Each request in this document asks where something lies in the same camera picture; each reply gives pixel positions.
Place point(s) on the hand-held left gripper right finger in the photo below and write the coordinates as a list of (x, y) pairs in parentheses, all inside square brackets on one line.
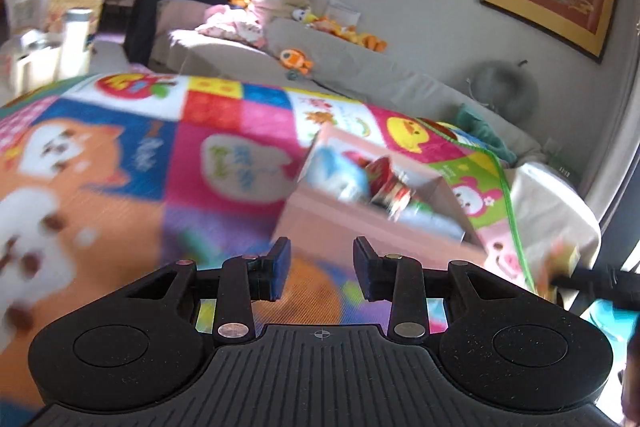
[(367, 267)]

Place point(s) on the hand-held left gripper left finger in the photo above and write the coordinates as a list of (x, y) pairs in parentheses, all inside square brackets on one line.
[(280, 267)]

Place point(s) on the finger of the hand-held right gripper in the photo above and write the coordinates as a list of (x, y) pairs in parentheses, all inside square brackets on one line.
[(610, 287)]

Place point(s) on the pink cardboard box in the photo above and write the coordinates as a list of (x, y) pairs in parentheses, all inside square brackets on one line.
[(320, 217)]

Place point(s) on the small red snack packet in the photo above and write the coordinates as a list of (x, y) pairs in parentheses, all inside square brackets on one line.
[(390, 192)]

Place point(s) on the blue white tissue packet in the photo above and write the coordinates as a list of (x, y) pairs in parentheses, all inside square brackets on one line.
[(330, 172)]

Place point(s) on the colourful cartoon play mat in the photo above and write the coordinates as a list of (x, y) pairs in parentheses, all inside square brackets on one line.
[(125, 207)]

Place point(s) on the teal cloth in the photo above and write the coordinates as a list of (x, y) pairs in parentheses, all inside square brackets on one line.
[(482, 132)]

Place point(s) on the clownfish plush toy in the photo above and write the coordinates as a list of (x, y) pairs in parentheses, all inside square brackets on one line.
[(295, 61)]

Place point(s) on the grey neck pillow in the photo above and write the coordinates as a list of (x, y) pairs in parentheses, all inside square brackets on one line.
[(505, 87)]

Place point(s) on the orange yellow plush toys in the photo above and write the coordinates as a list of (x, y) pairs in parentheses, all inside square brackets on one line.
[(360, 37)]

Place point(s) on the white duck plush toy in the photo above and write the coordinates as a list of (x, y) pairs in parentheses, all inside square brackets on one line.
[(302, 15)]

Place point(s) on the black fish tank cabinet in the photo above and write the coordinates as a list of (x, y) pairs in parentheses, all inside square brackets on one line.
[(160, 12)]

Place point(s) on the white thermos bottle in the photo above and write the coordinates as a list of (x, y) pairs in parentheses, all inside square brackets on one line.
[(76, 47)]

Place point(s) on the white pitcher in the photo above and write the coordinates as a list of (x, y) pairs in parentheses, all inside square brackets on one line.
[(35, 62)]

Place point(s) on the yellow wicker basket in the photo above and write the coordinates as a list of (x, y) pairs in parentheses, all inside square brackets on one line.
[(75, 4)]

